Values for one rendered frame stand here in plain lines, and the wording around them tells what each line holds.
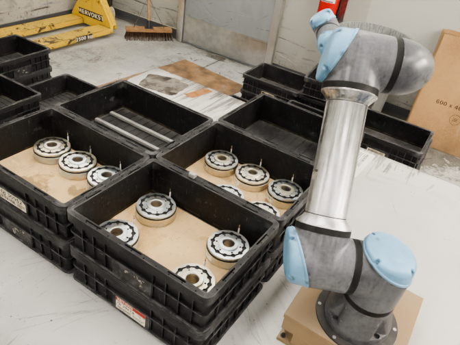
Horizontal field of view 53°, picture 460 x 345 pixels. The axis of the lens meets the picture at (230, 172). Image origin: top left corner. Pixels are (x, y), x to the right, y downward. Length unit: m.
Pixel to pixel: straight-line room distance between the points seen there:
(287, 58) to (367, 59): 3.38
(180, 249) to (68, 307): 0.29
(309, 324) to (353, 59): 0.58
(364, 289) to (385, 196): 0.80
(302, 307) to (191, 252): 0.29
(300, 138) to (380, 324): 0.80
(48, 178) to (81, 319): 0.41
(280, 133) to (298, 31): 2.62
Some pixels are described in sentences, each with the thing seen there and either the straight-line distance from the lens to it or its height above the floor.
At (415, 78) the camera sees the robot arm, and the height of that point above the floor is 1.31.
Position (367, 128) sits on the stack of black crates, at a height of 0.49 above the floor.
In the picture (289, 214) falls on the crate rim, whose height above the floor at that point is 0.93.
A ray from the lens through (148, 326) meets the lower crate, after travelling 1.12.
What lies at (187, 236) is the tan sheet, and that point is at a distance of 1.17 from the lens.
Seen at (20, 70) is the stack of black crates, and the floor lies 0.52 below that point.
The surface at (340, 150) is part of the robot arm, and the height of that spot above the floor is 1.17.
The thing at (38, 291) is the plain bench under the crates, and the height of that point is 0.70.
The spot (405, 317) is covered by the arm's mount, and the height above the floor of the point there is 0.79.
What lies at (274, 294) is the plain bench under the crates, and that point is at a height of 0.70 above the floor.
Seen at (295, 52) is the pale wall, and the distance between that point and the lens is 4.28.
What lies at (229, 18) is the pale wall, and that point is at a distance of 4.50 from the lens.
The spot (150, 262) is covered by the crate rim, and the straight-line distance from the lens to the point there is 0.96.
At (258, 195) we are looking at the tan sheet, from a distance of 1.34.
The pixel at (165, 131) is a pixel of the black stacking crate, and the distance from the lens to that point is 1.58.
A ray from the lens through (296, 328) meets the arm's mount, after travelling 1.11.
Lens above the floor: 1.62
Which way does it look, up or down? 34 degrees down
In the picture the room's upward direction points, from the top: 9 degrees clockwise
